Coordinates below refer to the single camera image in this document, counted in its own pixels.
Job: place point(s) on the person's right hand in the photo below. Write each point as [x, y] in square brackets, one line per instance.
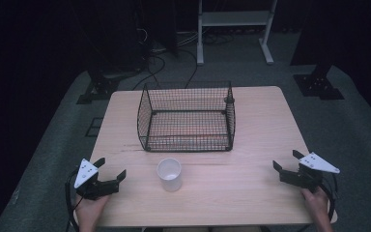
[316, 200]

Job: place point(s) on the white metal stand frame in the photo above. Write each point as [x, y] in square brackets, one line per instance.
[235, 19]

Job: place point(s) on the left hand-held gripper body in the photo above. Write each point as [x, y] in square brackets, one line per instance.
[94, 189]

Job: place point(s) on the white plastic cup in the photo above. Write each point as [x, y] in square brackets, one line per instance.
[169, 175]

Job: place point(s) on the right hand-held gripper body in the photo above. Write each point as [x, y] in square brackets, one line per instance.
[304, 179]

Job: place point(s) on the person's left hand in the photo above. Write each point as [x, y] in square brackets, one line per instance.
[91, 211]

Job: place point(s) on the black stand base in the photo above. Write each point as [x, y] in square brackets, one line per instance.
[99, 88]
[319, 85]

